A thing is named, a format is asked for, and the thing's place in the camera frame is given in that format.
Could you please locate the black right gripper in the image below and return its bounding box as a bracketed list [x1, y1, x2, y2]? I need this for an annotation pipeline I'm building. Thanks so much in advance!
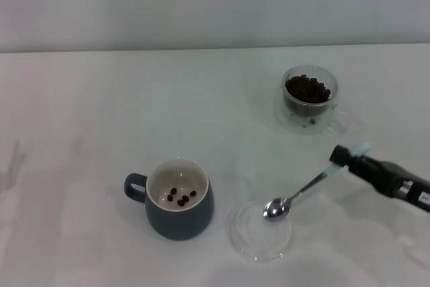
[328, 145, 414, 200]

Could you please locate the metal spoon with blue handle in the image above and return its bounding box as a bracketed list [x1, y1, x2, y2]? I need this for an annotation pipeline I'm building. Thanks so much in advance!
[263, 141, 373, 223]

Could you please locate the dark blue ceramic mug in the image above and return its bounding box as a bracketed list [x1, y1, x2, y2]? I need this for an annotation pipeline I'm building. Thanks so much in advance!
[124, 158, 215, 242]

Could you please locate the pile of coffee beans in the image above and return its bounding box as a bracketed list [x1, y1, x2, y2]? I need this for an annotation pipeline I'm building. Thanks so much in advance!
[285, 74, 333, 116]

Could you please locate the clear glass saucer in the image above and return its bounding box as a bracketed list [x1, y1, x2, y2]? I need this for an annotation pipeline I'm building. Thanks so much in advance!
[228, 200, 292, 263]

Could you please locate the double-wall glass cup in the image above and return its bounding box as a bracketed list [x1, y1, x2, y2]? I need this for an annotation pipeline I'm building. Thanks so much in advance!
[274, 65, 350, 136]

